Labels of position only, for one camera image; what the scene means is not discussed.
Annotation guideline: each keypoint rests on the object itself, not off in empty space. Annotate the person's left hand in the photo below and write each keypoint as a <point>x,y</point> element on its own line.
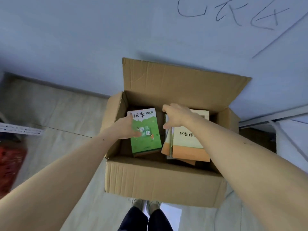
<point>122,129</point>

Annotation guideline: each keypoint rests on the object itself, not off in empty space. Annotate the person's leg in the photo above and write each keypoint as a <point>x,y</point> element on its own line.
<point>133,221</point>
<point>160,222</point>

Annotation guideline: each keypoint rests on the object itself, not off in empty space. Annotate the person's right hand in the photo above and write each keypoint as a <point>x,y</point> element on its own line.
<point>183,116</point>

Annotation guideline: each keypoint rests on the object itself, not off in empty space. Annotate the red plastic basket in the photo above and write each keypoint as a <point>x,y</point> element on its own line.
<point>10,170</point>

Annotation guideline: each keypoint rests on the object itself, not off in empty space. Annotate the person's left leg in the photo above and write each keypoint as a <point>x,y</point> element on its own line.
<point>133,221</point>

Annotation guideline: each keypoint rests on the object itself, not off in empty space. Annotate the brown cardboard box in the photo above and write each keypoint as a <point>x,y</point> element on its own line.
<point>168,182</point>

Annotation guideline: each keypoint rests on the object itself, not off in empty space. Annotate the grey perforated metal shelf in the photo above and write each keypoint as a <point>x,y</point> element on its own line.
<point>21,129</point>

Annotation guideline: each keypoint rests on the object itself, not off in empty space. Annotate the person's left forearm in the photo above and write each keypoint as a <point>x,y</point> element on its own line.
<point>60,185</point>

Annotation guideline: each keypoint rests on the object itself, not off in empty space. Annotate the green cover books stack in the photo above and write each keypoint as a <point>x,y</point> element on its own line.
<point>146,144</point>

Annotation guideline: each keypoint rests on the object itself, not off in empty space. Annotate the person's white shoe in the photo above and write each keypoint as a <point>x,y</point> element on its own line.
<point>138,204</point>
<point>154,205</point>

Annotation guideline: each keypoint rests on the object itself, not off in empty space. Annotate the person's left white shoe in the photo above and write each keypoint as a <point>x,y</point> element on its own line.
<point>138,204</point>

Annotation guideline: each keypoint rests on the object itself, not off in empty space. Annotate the handwritten white paper wall sign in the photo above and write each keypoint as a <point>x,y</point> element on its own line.
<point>240,33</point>

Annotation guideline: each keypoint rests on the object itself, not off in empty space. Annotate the person's right forearm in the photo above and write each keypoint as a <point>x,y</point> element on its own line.
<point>252,173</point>

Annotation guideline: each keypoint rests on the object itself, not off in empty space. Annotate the cream orange cover books stack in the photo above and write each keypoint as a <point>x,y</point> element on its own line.
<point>187,151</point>

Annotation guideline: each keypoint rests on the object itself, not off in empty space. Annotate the person's right white shoe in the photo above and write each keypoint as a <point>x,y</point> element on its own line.
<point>154,205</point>

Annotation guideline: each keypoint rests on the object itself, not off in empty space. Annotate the person's right leg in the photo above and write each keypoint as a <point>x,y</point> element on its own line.
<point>160,222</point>

